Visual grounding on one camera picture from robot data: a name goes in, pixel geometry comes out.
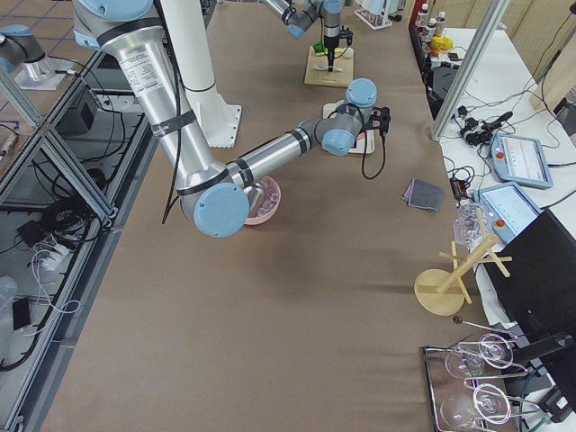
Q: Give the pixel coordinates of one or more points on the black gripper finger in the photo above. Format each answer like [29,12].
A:
[330,52]

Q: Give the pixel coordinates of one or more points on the grey folded cloth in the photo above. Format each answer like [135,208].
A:
[424,195]

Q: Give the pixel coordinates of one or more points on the wine glass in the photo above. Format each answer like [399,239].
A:
[480,410]
[470,359]

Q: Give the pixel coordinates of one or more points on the cream rectangular tray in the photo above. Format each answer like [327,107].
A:
[365,141]

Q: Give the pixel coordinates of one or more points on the blue teach pendant tablet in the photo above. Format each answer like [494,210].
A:
[521,160]

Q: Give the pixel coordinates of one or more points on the wooden mug tree stand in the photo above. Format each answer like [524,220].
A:
[444,293]

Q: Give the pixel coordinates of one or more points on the large pink bowl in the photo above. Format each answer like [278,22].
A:
[264,198]

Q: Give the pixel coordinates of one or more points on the black monitor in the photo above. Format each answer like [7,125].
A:
[539,294]

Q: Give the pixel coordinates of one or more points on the aluminium frame post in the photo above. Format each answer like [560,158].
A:
[479,44]

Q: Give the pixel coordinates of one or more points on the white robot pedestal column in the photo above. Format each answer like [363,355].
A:
[218,120]

